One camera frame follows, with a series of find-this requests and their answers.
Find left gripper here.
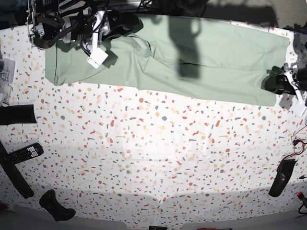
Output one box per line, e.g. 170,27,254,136
261,62,307,105

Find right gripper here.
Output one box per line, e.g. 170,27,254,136
64,8,143,52

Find light green T-shirt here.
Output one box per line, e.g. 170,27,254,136
46,15,289,106

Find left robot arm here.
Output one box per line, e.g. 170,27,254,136
261,44,307,106

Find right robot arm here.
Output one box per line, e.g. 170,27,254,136
26,0,143,56

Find black TV remote control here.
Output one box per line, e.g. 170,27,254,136
8,143,44,164

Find long black bar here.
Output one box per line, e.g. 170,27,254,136
0,143,34,199

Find black game controller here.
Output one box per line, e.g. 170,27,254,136
39,189,76,222

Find small black box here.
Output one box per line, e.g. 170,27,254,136
148,226,167,230

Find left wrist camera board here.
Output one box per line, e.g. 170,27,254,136
293,102,307,116

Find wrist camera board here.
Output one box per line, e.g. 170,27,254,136
87,47,108,69
293,102,307,116

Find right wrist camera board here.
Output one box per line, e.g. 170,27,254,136
87,47,108,69

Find red and black wires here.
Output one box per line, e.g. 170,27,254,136
278,115,307,168

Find black curved handle right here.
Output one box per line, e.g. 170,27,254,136
269,159,297,197

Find black curved handle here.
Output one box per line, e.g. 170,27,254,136
269,159,297,197
0,104,37,126

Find black curved handle left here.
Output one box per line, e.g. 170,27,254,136
0,104,37,126

